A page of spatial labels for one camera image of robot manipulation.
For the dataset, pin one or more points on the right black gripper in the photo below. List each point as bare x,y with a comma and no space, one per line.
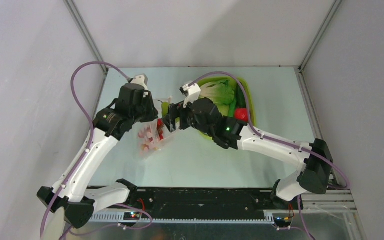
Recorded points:
172,118

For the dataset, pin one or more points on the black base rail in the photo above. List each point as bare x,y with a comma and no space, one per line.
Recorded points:
206,204

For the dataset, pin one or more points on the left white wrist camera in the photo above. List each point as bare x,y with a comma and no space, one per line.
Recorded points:
141,80

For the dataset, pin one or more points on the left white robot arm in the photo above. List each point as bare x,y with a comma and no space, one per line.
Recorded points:
71,191

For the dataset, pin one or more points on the clear pink zip bag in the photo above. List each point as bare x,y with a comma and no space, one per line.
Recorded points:
148,140

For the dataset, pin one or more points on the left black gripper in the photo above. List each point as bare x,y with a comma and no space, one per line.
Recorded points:
153,113

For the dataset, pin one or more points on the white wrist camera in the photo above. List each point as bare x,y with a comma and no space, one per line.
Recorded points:
192,92
141,80

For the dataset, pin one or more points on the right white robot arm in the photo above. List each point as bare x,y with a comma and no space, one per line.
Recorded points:
312,168

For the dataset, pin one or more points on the red apple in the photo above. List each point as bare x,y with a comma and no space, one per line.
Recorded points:
241,114

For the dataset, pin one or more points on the green lettuce head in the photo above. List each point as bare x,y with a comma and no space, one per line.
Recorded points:
219,92

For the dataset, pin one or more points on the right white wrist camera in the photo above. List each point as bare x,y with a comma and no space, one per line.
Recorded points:
192,92

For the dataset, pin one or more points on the dark green cucumber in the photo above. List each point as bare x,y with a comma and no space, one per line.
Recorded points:
240,98

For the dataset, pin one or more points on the yellow green pear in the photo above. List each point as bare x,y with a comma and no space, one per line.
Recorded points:
164,108

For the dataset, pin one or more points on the green plastic tray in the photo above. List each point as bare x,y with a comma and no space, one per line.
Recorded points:
223,109

